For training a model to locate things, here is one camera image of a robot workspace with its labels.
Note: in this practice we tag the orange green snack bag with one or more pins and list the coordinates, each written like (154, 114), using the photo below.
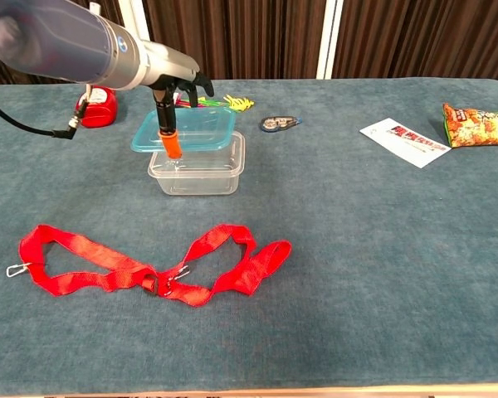
(477, 126)

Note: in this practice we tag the white printed card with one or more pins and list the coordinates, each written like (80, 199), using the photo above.
(404, 143)

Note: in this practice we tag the correction tape dispenser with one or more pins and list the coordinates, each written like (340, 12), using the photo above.
(279, 123)

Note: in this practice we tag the red ketchup bottle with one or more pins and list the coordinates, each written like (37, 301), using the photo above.
(101, 110)

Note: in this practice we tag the teal carpet table mat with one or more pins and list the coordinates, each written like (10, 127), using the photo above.
(336, 248)

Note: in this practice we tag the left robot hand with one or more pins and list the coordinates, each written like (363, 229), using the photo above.
(170, 66)

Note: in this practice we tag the colourful plastic picks bundle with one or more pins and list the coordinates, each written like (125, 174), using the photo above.
(238, 103)

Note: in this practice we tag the clear plastic container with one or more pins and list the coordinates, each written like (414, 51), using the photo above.
(207, 174)

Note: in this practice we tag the white metal frame post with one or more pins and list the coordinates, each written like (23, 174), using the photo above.
(330, 39)
(141, 20)

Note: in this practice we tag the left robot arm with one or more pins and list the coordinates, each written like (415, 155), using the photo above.
(62, 41)

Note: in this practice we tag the teal container lid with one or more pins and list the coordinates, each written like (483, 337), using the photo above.
(203, 128)

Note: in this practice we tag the dark brown pleated curtain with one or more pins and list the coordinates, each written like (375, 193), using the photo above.
(253, 37)

